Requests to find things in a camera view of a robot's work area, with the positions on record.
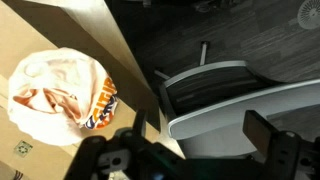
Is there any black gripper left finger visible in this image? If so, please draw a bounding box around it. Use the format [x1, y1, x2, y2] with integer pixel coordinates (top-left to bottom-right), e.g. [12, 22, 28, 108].
[64, 109, 154, 180]

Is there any large brown cardboard box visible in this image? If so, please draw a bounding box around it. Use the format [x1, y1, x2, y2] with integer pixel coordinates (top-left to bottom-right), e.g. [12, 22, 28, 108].
[0, 0, 186, 180]

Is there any peach cloth with orange print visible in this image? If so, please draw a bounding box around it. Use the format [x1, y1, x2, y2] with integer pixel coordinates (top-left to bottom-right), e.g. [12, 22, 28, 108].
[7, 47, 119, 147]

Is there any black mesh grey-frame office chair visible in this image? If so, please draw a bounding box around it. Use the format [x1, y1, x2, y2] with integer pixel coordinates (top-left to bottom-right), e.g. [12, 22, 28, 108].
[153, 41, 320, 159]

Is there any white round slatted disc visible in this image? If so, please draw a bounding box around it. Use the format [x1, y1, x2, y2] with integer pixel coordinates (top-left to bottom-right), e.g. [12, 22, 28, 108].
[296, 0, 320, 31]

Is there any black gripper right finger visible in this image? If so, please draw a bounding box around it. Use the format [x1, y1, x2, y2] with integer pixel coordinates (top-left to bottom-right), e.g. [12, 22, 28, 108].
[242, 109, 320, 180]

